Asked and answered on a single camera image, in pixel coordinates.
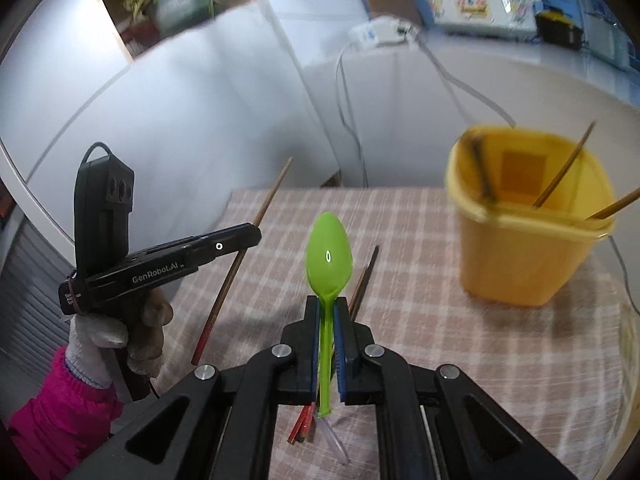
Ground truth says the black pot yellow lid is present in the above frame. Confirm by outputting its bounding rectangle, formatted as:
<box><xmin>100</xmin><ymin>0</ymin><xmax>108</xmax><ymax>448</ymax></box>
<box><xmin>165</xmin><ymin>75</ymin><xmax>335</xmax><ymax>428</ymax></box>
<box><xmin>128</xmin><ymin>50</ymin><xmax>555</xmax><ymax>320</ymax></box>
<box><xmin>534</xmin><ymin>7</ymin><xmax>586</xmax><ymax>51</ymax></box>

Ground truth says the person's left hand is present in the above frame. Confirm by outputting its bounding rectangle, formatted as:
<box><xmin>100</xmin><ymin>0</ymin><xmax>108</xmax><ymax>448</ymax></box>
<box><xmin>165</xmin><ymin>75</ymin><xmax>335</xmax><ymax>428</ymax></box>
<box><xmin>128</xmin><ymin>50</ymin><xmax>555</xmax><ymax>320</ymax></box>
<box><xmin>65</xmin><ymin>287</ymin><xmax>174</xmax><ymax>390</ymax></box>

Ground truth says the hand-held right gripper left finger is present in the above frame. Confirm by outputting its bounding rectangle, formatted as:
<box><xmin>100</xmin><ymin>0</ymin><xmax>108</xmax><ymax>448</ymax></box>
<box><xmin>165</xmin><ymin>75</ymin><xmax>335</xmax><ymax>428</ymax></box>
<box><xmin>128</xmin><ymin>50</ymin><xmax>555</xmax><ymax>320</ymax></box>
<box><xmin>65</xmin><ymin>296</ymin><xmax>321</xmax><ymax>480</ymax></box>

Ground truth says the white power cable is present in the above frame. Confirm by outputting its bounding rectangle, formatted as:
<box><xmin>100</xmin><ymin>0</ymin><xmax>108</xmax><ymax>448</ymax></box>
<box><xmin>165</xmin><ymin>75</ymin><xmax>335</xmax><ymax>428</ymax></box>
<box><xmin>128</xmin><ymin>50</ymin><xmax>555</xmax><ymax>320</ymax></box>
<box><xmin>335</xmin><ymin>42</ymin><xmax>371</xmax><ymax>188</ymax></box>

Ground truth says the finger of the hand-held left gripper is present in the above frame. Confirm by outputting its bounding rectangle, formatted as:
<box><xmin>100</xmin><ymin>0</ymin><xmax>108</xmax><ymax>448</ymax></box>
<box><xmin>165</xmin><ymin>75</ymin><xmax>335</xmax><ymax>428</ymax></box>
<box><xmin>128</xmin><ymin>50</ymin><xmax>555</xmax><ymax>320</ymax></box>
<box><xmin>129</xmin><ymin>224</ymin><xmax>263</xmax><ymax>270</ymax></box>

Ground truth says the wooden wall niche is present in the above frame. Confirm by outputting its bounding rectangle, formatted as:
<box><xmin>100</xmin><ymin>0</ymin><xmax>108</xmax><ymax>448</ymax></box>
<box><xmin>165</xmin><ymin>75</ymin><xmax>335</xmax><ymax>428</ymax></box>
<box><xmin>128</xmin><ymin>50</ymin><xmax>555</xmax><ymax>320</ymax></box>
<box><xmin>85</xmin><ymin>0</ymin><xmax>261</xmax><ymax>61</ymax></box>

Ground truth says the white power strip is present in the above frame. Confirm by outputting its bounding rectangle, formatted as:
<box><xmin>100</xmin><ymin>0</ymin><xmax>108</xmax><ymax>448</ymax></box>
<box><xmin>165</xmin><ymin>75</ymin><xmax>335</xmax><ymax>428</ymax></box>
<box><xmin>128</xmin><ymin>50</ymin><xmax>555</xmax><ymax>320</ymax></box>
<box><xmin>350</xmin><ymin>16</ymin><xmax>421</xmax><ymax>50</ymax></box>

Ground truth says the green plant pot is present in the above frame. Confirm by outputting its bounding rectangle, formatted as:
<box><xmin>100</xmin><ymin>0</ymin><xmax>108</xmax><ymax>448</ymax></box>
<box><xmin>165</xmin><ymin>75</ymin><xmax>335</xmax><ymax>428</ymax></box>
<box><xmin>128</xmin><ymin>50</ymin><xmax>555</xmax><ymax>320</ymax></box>
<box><xmin>150</xmin><ymin>0</ymin><xmax>211</xmax><ymax>26</ymax></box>

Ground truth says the yellow plastic container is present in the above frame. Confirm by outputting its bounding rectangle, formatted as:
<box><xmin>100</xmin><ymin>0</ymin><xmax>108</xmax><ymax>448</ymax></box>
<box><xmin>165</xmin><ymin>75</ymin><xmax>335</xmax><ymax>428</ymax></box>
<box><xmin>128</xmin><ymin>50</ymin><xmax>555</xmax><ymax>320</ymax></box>
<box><xmin>445</xmin><ymin>124</ymin><xmax>617</xmax><ymax>308</ymax></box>

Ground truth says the white green toaster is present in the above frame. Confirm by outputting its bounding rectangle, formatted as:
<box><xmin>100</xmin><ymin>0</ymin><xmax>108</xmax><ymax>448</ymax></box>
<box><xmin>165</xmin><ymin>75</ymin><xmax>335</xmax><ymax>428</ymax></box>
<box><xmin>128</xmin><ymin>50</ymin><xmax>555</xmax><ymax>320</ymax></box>
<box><xmin>582</xmin><ymin>10</ymin><xmax>633</xmax><ymax>68</ymax></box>

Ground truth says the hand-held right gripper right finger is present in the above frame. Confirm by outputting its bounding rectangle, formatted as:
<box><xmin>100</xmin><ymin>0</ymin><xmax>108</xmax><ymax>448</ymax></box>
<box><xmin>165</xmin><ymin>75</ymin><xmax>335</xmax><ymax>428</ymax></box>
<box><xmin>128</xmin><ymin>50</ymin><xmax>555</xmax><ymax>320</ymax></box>
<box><xmin>334</xmin><ymin>297</ymin><xmax>581</xmax><ymax>480</ymax></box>

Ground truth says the white windowsill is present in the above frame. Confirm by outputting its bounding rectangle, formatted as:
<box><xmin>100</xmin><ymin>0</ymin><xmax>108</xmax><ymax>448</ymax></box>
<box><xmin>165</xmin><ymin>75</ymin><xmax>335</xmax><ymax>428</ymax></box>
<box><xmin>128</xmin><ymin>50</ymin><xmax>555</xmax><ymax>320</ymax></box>
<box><xmin>302</xmin><ymin>25</ymin><xmax>640</xmax><ymax>111</ymax></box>

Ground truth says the floral slow cooker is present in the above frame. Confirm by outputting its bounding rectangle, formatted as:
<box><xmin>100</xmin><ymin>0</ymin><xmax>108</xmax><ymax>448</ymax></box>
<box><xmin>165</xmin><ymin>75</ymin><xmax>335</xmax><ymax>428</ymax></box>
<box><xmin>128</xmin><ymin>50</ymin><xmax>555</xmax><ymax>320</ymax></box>
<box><xmin>412</xmin><ymin>0</ymin><xmax>543</xmax><ymax>41</ymax></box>

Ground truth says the green plastic spoon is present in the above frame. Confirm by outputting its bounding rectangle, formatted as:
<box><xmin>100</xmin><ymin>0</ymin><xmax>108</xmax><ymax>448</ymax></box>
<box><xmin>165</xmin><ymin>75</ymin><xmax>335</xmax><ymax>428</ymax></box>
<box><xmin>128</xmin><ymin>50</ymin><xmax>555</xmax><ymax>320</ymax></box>
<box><xmin>305</xmin><ymin>211</ymin><xmax>354</xmax><ymax>420</ymax></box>

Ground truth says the grey ribbed panel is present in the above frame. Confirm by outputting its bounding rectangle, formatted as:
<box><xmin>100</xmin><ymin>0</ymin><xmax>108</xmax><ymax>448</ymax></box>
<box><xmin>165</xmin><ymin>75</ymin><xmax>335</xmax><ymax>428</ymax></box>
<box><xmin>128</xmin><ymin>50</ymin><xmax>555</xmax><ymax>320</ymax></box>
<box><xmin>0</xmin><ymin>210</ymin><xmax>76</xmax><ymax>376</ymax></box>

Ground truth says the pink checked cloth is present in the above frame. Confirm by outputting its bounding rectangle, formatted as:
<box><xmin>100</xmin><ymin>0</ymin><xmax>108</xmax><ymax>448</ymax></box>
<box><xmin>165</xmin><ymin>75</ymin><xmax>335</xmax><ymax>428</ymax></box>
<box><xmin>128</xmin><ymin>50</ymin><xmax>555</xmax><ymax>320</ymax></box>
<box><xmin>150</xmin><ymin>187</ymin><xmax>640</xmax><ymax>480</ymax></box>

